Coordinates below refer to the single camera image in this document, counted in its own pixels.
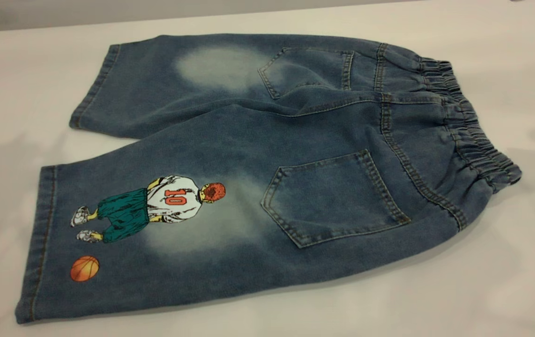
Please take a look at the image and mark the blue denim shorts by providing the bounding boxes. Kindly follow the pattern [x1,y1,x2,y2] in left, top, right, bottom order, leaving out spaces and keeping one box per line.
[14,34,523,324]

